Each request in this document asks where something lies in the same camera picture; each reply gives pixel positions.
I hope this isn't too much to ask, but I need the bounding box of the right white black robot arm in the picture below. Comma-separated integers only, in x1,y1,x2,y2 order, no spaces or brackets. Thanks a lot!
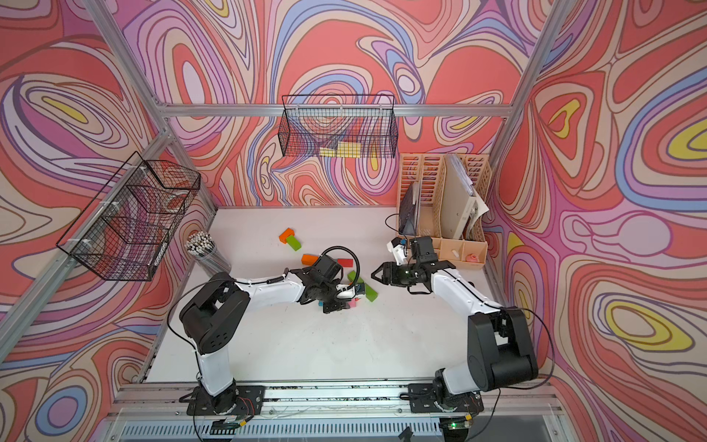
371,237,539,411

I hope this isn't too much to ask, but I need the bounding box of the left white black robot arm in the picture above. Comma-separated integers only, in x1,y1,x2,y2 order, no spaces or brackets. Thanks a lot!
179,256,366,416

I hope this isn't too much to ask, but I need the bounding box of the orange block middle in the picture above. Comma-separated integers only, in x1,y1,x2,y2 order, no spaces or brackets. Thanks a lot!
301,254,320,266

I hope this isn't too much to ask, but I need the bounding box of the orange block far back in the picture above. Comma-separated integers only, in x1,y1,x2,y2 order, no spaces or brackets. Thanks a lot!
279,228,295,244

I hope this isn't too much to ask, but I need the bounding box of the dark tablet in organizer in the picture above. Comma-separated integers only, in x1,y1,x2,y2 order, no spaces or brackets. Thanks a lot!
398,182,422,237

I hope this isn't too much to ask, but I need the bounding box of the white folder in organizer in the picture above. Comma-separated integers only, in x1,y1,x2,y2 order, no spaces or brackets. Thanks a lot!
439,154,492,242

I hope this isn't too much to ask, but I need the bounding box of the yellow sticky notes pad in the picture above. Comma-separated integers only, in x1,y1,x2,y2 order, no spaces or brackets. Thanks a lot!
319,142,363,158

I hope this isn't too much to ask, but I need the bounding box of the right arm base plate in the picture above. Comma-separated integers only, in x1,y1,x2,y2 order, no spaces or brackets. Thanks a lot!
400,383,484,416

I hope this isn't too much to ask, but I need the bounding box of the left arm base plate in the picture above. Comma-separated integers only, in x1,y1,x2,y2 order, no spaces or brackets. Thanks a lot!
180,385,266,417

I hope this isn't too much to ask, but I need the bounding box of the black wire basket back wall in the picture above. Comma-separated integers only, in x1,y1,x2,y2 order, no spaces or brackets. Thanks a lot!
277,93,399,159

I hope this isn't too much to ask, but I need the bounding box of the black wire basket wall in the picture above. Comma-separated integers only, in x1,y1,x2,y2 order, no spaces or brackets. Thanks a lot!
277,93,399,159
56,152,201,282

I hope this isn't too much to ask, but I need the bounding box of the black wire basket left wall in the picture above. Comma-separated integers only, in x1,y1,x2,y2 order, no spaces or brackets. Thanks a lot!
56,152,201,282

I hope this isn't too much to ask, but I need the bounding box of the aluminium front rail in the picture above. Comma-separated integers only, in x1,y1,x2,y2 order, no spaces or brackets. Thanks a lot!
109,379,566,420

